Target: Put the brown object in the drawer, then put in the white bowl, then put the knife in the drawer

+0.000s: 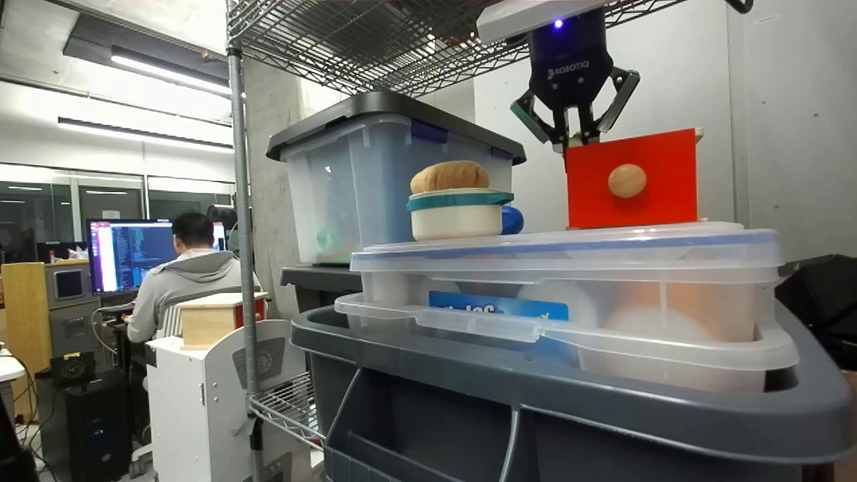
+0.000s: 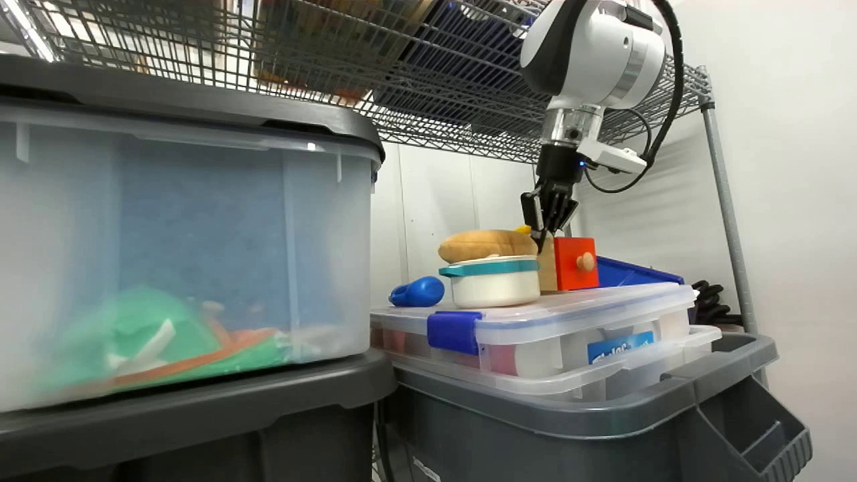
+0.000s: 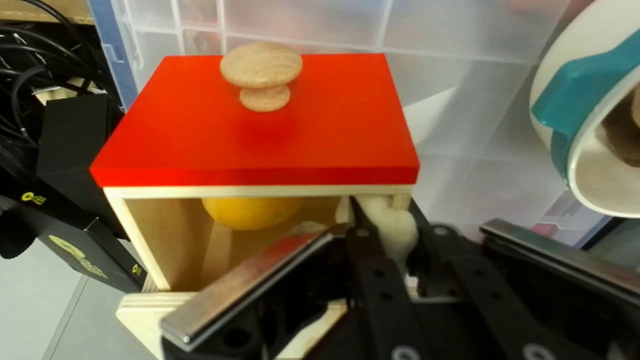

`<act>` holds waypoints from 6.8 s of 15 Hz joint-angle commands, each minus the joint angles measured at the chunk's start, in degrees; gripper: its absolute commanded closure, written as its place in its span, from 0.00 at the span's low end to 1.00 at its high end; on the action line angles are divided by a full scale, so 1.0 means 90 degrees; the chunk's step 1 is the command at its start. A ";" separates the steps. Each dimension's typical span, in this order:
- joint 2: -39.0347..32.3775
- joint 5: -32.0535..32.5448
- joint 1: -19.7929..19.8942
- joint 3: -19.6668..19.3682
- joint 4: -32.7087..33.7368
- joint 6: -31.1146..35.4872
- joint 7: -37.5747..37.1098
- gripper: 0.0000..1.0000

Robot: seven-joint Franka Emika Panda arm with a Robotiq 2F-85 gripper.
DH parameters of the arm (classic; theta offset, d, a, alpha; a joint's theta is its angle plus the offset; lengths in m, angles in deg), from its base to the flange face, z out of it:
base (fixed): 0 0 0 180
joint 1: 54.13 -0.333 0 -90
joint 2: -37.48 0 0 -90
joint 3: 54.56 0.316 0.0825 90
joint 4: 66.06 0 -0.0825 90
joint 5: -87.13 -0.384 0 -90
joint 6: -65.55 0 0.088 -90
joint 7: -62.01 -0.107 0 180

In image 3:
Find small white plastic object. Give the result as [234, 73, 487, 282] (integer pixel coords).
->
[358, 193, 421, 270]

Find white bowl teal band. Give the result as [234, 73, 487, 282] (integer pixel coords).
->
[528, 0, 640, 220]

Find gripper left finger with metal pad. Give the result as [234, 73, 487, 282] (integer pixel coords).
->
[158, 221, 428, 360]

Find orange red box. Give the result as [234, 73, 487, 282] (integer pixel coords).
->
[88, 41, 422, 190]

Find yellow ball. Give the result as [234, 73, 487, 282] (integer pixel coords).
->
[200, 195, 304, 231]

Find black power adapter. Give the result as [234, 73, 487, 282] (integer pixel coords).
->
[0, 88, 151, 296]

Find clear compartment container blue latches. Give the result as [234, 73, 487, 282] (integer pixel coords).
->
[0, 0, 640, 360]

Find light wooden box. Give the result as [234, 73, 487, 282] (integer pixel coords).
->
[103, 183, 418, 360]

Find gripper right finger with metal pad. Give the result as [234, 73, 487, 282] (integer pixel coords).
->
[433, 218, 640, 360]

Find black cable bundle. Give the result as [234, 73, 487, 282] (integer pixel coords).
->
[0, 0, 103, 146]

